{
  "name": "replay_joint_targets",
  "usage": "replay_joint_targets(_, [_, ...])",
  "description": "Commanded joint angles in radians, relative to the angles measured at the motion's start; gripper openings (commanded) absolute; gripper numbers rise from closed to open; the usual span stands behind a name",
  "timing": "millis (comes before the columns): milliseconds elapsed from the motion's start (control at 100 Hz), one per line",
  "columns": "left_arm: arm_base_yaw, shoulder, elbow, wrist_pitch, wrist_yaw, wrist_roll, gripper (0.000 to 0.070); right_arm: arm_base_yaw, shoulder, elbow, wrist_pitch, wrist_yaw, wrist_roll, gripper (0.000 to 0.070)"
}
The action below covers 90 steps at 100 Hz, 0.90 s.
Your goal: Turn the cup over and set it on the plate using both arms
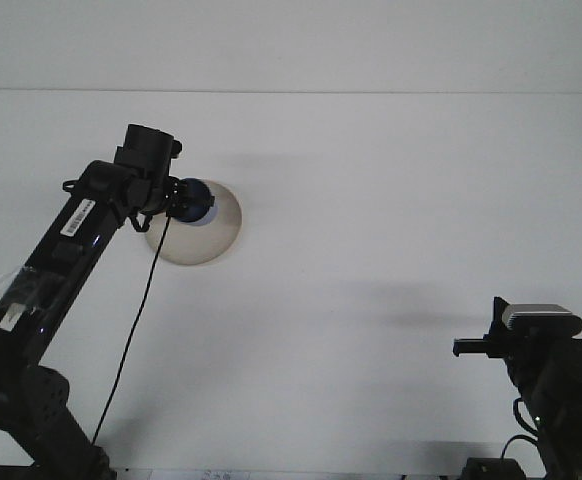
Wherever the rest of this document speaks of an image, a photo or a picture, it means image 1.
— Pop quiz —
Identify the pale blue cup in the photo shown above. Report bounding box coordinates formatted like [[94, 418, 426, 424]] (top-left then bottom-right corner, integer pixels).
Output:
[[176, 177, 218, 227]]

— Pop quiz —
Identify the pale round plate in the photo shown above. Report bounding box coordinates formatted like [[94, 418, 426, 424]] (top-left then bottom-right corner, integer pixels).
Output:
[[144, 179, 244, 267]]

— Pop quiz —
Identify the white paper sheet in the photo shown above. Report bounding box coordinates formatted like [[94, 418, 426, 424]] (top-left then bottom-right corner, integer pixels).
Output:
[[148, 468, 245, 480]]

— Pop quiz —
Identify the thin black cable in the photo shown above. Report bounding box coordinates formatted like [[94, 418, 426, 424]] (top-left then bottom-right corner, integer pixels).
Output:
[[500, 433, 540, 459], [90, 212, 171, 446], [513, 394, 542, 434]]

